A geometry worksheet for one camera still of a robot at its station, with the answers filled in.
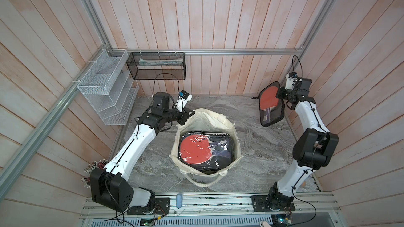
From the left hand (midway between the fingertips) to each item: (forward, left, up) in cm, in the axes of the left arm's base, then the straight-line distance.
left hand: (193, 114), depth 76 cm
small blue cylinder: (-34, +6, -24) cm, 42 cm away
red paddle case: (+13, -46, -10) cm, 49 cm away
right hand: (+22, -50, -2) cm, 55 cm away
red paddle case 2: (-14, -7, -12) cm, 20 cm away
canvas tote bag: (+1, -7, -7) cm, 9 cm away
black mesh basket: (+42, +25, -1) cm, 49 cm away
